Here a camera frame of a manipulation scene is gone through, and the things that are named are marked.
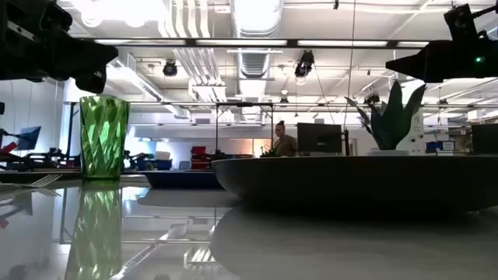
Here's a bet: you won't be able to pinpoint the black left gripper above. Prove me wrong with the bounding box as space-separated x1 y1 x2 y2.
0 0 119 94

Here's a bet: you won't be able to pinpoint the person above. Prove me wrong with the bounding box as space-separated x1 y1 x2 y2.
272 120 299 158

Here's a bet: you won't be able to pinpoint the green spiky plant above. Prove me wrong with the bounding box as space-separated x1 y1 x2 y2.
345 80 427 152

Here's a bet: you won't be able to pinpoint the red storage boxes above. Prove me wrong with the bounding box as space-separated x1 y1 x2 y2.
190 145 208 170

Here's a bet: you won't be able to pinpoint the blue plastic tray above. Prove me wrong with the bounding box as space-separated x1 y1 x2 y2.
139 170 225 191

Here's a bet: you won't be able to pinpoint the fork with orange handle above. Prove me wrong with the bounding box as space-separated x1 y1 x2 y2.
15 173 63 189

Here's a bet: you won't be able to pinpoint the black metal stand frame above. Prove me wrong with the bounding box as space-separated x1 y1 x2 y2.
215 102 275 156

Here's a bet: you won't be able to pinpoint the blue storage bin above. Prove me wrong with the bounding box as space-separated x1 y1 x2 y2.
135 158 173 171

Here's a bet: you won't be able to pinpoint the white plant pot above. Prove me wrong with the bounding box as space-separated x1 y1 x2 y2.
366 149 410 157

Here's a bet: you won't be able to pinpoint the dark grey round plate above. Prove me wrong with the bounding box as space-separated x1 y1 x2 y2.
211 155 498 214

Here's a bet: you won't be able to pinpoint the black computer monitor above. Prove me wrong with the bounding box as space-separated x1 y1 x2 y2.
472 123 498 155
296 122 343 153

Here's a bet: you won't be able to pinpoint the overhead light bar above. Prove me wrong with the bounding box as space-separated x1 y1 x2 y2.
77 37 429 50

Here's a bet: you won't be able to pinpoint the black ceiling camera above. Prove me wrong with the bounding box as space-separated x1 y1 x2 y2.
293 50 315 78
162 60 179 78

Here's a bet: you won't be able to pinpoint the silver ventilation duct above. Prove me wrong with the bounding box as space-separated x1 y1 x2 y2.
231 0 284 79

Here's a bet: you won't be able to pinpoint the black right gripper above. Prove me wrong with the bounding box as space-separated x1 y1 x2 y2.
385 2 498 83

